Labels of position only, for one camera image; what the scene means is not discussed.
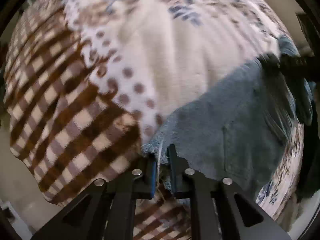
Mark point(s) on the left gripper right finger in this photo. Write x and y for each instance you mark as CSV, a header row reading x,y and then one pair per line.
x,y
181,183

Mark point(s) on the floral and checked blanket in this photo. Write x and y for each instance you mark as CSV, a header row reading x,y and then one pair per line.
x,y
89,82

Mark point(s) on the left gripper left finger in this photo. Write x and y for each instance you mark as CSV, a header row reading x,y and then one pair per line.
x,y
144,186

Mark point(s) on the light blue denim pants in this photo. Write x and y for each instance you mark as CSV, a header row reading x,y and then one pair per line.
x,y
242,126

